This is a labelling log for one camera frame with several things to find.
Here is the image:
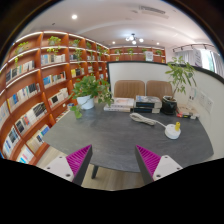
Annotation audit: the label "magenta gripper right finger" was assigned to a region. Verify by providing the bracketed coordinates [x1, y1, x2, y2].
[134, 144, 184, 186]

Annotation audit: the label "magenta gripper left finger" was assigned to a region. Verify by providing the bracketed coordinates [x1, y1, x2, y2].
[44, 144, 94, 187]

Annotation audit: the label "yellow charger plug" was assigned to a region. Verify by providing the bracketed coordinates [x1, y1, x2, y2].
[175, 122, 180, 131]

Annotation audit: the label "dark table leg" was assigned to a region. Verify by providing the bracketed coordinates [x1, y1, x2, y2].
[91, 165, 99, 179]

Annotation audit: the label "white round socket base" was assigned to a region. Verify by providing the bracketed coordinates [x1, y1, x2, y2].
[165, 123, 181, 140]

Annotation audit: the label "right stack of books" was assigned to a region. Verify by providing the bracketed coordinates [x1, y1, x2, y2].
[133, 95, 162, 113]

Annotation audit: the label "stack of books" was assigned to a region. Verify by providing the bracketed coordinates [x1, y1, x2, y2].
[133, 95, 162, 113]
[104, 97, 134, 112]

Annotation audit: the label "left stack of books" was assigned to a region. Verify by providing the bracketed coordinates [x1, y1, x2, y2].
[104, 97, 134, 112]

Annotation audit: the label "green plant in white pot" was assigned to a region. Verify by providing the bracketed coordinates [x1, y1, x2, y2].
[69, 74, 114, 118]

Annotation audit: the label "right brown chair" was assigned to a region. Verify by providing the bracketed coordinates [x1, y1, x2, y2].
[146, 80, 172, 100]

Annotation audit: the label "brown chair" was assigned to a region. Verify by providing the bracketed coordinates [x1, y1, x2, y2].
[146, 80, 172, 100]
[114, 80, 145, 99]

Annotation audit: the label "left brown chair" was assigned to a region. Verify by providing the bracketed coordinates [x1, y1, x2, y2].
[114, 80, 145, 99]

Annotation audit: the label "tall plant in black pot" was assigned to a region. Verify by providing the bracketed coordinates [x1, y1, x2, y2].
[162, 56, 196, 115]

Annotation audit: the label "orange wooden bookshelf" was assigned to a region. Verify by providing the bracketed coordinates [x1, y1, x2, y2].
[0, 31, 110, 164]

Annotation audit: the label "ceiling chandelier lamp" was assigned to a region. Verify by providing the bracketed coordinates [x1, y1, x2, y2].
[126, 33, 144, 45]

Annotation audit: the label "white coiled cable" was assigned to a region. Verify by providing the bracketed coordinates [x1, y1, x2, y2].
[129, 112, 168, 129]

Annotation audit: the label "small items by wall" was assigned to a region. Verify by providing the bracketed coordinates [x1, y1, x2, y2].
[176, 105, 199, 119]

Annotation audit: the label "white wall sockets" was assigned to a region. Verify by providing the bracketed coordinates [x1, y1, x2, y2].
[189, 87, 213, 114]

